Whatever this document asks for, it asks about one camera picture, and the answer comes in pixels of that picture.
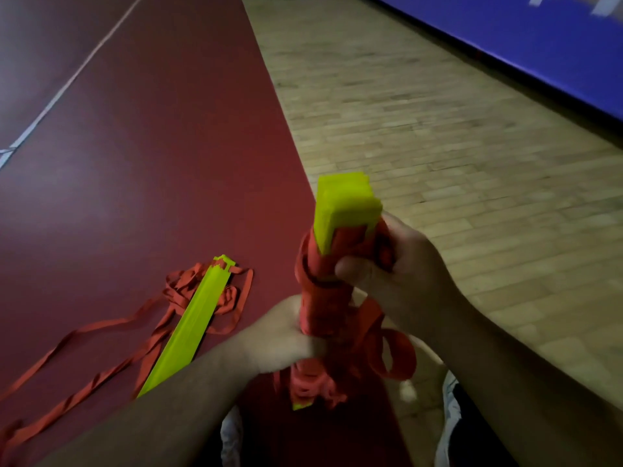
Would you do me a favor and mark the person's right hand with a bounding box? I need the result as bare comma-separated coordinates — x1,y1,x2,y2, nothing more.
334,211,464,347

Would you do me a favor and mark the person's left hand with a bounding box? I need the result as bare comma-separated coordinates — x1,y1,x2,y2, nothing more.
236,294,328,376

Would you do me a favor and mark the person's right forearm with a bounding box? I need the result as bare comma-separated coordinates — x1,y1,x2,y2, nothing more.
430,301,623,467

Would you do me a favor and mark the person's left forearm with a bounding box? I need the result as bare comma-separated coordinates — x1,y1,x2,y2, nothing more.
36,337,262,467

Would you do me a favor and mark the white left shoe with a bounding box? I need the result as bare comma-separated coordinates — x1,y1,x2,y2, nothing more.
219,405,244,467

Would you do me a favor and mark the white shoe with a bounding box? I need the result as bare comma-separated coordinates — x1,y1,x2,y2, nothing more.
219,405,244,467
433,370,461,467

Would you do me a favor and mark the white right shoe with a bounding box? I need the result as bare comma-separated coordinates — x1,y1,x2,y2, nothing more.
433,370,461,467

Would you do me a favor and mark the black right trouser leg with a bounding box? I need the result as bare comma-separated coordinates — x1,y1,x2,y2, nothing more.
446,383,520,467

